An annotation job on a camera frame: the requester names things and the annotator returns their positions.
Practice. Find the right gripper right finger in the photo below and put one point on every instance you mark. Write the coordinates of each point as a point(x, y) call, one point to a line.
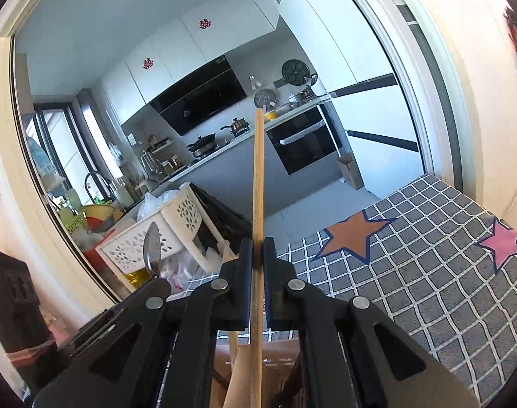
point(351, 353)

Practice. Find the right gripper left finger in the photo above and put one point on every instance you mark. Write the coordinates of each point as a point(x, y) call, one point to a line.
point(158, 352)

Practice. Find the wooden chopstick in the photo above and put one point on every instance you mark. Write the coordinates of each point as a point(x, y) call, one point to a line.
point(257, 280)

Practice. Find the black handled metal spoon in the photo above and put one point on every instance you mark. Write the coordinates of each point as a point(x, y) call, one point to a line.
point(152, 251)

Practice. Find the grey checkered tablecloth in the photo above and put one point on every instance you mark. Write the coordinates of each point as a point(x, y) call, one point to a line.
point(440, 265)

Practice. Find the black built-in oven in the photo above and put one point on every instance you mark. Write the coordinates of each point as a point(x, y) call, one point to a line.
point(305, 139)

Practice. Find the black range hood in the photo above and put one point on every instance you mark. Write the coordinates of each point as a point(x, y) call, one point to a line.
point(199, 95)

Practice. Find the white refrigerator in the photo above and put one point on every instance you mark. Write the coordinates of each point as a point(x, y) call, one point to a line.
point(355, 71)

